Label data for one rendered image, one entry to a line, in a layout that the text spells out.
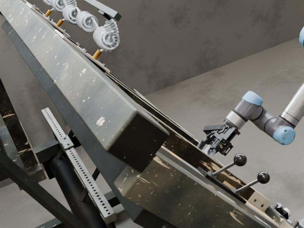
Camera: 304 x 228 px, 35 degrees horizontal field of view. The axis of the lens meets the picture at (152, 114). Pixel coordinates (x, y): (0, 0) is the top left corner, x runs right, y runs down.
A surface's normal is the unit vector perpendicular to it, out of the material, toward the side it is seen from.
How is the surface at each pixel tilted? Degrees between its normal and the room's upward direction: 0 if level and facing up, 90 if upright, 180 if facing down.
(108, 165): 33
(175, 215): 90
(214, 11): 90
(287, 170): 0
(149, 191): 90
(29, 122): 75
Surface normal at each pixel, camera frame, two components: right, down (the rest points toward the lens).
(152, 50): 0.32, 0.40
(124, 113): -0.68, -0.50
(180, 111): -0.23, -0.84
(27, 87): 0.25, 0.18
